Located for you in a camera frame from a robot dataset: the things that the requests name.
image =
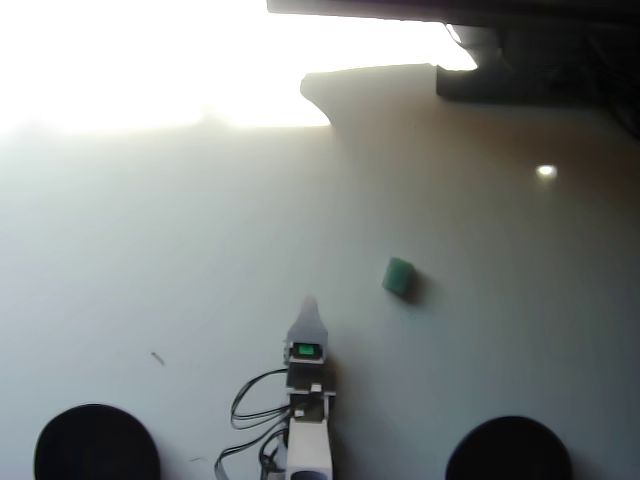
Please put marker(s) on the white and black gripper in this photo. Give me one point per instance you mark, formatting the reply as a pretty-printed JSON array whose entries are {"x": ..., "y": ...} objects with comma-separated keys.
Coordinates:
[{"x": 305, "y": 372}]

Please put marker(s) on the small blue-green cube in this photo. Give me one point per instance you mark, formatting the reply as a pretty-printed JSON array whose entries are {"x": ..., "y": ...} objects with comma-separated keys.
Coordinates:
[{"x": 398, "y": 277}]

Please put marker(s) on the round black bowl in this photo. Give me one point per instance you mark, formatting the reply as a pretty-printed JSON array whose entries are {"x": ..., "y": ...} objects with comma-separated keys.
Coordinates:
[
  {"x": 507, "y": 450},
  {"x": 95, "y": 445}
]

